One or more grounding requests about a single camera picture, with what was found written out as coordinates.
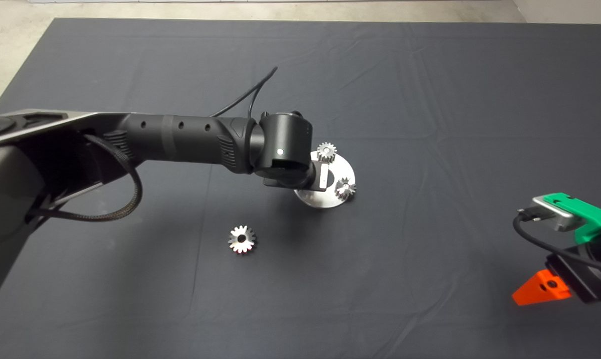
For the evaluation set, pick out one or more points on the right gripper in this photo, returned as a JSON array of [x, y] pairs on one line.
[[592, 281]]

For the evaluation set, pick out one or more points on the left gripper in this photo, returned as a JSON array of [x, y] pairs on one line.
[[322, 177]]

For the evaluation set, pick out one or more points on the large steel gear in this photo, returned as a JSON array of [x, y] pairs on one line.
[[249, 246]]

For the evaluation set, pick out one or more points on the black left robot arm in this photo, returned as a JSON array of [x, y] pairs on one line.
[[180, 137]]

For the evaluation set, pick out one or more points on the small steel gear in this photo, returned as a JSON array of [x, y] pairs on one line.
[[325, 152], [349, 193]]

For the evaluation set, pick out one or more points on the round metal plate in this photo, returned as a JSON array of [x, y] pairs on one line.
[[325, 200]]

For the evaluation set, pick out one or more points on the dark grey table cloth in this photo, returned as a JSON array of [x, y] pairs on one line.
[[430, 99]]

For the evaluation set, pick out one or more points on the right silver camera box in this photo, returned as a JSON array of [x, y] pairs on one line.
[[553, 217]]

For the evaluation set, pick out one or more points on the right green camera mount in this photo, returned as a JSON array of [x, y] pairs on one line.
[[589, 212]]

